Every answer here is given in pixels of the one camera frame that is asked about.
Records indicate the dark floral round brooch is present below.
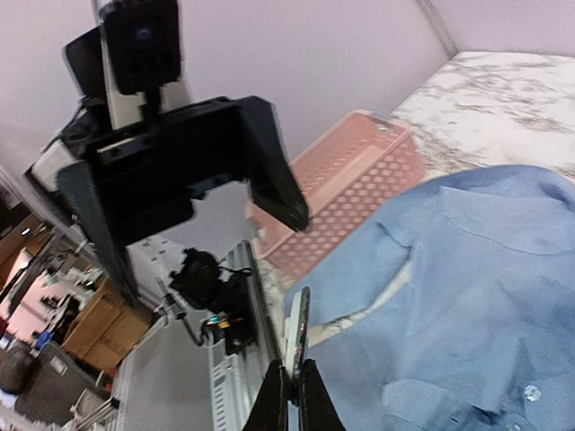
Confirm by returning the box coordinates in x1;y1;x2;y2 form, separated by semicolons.
284;286;311;381

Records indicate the pink plastic basket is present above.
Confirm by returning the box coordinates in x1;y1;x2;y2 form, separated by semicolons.
245;110;426;280

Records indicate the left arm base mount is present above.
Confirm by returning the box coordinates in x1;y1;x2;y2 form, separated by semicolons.
170;248;256;355

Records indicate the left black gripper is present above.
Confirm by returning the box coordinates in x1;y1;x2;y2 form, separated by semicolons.
57;96;310;306

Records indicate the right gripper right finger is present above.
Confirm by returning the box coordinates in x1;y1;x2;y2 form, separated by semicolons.
298;359;346;431

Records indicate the left aluminium corner post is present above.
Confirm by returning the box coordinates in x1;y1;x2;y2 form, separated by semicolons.
416;0;459;58

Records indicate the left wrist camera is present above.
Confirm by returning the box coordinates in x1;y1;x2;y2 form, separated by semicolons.
99;0;181;95

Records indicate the blue button-up shirt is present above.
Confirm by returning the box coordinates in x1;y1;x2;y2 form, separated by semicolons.
300;165;574;430

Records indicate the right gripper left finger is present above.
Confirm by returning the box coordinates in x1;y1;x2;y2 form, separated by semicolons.
243;359;292;431

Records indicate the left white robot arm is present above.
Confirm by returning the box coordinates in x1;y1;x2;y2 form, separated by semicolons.
27;29;310;303

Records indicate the aluminium front rail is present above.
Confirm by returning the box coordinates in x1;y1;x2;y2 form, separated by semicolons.
111;240;288;431

